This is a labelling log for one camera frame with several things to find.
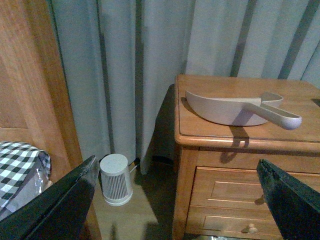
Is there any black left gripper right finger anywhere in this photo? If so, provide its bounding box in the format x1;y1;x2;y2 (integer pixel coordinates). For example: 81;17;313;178
256;159;320;240

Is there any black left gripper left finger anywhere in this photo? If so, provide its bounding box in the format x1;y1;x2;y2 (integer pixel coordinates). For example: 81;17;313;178
0;156;100;240

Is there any beige plastic dustpan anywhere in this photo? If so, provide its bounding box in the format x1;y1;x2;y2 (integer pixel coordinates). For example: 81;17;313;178
185;91;302;130

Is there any wooden lower drawer knob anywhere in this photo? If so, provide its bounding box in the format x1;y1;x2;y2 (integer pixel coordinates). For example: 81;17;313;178
241;223;259;234

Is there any black white checkered bedsheet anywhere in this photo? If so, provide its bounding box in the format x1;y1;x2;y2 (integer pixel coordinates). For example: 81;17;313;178
0;141;51;220

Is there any white cylindrical air purifier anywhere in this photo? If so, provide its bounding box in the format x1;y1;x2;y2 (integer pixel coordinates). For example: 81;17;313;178
100;153;133;207

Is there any wooden nightstand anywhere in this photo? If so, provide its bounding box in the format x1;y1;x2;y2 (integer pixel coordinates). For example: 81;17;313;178
172;75;320;240

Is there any wooden bed headboard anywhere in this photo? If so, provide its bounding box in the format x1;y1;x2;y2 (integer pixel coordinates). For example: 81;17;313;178
0;0;83;182

